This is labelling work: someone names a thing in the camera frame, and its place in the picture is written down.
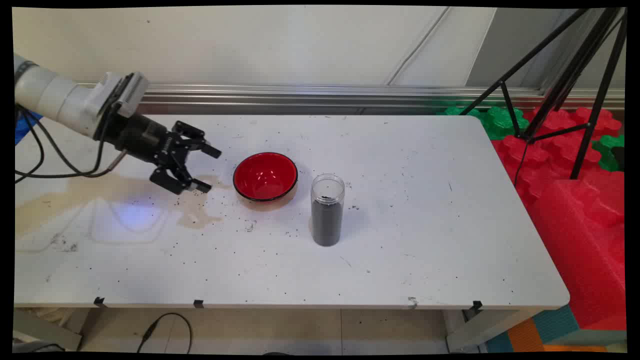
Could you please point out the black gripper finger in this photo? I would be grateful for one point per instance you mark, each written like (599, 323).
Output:
(172, 180)
(192, 137)

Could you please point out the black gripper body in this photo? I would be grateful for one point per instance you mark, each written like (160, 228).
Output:
(142, 140)

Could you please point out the clear jar with black granules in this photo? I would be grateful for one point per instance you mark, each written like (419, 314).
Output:
(327, 220)

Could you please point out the red bowl with black rim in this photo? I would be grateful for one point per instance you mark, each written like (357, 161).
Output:
(265, 177)

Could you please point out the blue object behind table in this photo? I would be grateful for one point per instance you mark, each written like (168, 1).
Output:
(22, 127)

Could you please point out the grey table leg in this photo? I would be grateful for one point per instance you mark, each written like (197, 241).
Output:
(480, 330)
(45, 330)

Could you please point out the green foam puzzle piece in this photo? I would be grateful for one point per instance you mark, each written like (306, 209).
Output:
(500, 122)
(609, 150)

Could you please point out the red foam puzzle mat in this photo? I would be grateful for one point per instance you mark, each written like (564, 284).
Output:
(545, 150)

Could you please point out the blue foam floor tile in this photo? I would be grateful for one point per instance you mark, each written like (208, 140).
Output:
(500, 344)

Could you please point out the black tripod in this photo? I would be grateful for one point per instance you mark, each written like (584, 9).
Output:
(567, 75)

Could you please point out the orange foam floor tile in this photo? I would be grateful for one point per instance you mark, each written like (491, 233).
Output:
(525, 336)

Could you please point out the teal foam floor tile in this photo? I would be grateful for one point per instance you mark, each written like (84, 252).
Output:
(557, 325)

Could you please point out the white grey wrist camera box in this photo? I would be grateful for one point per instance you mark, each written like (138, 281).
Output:
(132, 92)

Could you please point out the aluminium wall rail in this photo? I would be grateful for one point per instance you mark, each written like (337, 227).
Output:
(350, 95)

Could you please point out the white wall conduit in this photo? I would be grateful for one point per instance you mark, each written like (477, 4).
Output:
(417, 46)

